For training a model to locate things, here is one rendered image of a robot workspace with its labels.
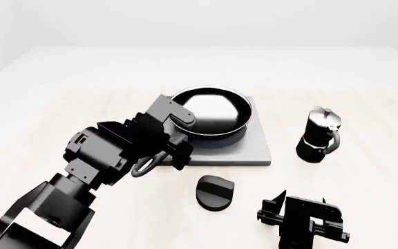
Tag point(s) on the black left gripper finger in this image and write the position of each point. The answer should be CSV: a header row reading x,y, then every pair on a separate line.
x,y
174,140
183,158

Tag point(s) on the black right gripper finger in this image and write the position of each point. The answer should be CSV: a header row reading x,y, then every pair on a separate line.
x,y
281,201
323,201

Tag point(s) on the black frying pan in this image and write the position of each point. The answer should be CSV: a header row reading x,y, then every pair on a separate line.
x,y
216,114

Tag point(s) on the black stove knob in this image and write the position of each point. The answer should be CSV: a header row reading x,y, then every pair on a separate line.
x,y
214,192

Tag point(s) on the grey square stove plate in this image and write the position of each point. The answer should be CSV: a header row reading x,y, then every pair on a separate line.
x,y
251,150

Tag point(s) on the black moka pot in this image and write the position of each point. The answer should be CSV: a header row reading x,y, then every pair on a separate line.
x,y
314,140

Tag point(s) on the black right gripper camera mount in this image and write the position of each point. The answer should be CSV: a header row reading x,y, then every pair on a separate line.
x,y
309,210

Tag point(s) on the grey left gripper camera mount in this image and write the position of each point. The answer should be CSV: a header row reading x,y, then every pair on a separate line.
x,y
173,110

